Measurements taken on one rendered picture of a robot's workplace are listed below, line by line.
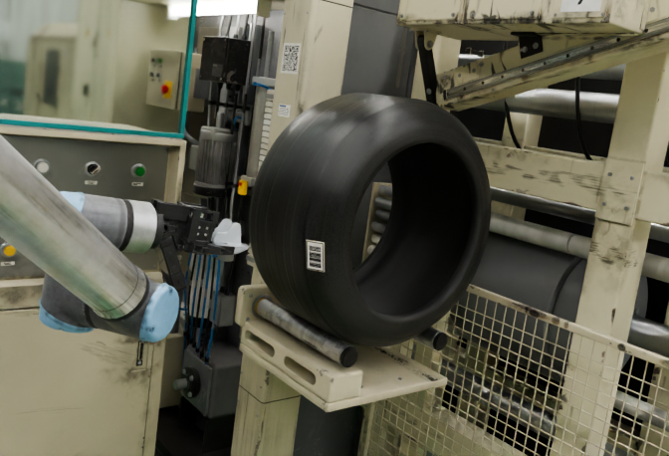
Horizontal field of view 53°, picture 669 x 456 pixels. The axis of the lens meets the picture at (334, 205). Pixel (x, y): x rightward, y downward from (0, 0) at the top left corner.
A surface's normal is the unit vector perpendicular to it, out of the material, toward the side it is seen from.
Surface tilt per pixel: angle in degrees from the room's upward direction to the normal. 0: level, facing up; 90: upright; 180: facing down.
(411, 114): 44
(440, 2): 90
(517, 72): 90
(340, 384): 90
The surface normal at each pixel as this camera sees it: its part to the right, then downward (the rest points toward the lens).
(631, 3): 0.61, 0.20
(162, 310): 0.94, 0.18
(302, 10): -0.78, -0.01
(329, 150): -0.39, -0.48
